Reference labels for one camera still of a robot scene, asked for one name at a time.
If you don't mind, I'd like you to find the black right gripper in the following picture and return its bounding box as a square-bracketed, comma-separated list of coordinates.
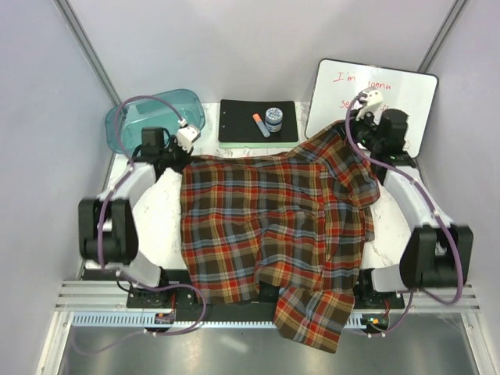
[334, 107, 383, 152]

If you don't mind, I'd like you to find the plaid long sleeve shirt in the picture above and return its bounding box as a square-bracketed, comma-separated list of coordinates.
[180, 123, 380, 352]

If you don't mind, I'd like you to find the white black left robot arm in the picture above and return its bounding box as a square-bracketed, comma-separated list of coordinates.
[78, 125, 200, 307]

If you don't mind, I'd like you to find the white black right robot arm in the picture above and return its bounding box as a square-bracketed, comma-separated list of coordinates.
[345, 109, 473, 308]

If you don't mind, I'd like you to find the teal plastic bin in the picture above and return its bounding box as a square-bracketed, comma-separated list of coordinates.
[105, 89, 205, 154]

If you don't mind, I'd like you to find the white dry-erase board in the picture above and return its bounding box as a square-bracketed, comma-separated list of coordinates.
[304, 58, 439, 159]

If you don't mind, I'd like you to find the black clipboard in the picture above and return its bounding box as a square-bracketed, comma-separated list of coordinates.
[218, 99, 299, 148]

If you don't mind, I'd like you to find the green mat under clipboard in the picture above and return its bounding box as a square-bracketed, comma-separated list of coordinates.
[219, 141, 300, 149]

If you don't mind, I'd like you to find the blue orange marker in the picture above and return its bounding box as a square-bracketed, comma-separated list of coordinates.
[252, 113, 270, 138]

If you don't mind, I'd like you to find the small blue white jar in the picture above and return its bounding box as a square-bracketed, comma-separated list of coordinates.
[265, 107, 284, 133]

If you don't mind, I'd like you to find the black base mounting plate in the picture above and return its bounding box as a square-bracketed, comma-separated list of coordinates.
[127, 280, 405, 321]

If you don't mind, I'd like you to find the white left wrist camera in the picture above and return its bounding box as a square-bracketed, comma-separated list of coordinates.
[176, 124, 201, 153]

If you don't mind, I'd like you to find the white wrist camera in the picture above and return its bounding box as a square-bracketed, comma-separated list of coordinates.
[176, 124, 201, 153]
[355, 87, 384, 121]

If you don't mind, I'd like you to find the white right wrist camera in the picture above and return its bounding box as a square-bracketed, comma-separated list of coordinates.
[355, 87, 384, 121]

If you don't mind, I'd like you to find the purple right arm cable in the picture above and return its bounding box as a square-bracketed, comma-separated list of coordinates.
[345, 93, 468, 340]

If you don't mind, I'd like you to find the aluminium frame rail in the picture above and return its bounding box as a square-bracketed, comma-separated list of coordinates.
[54, 278, 482, 313]

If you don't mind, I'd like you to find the white slotted cable duct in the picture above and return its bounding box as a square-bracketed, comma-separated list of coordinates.
[72, 312, 388, 329]

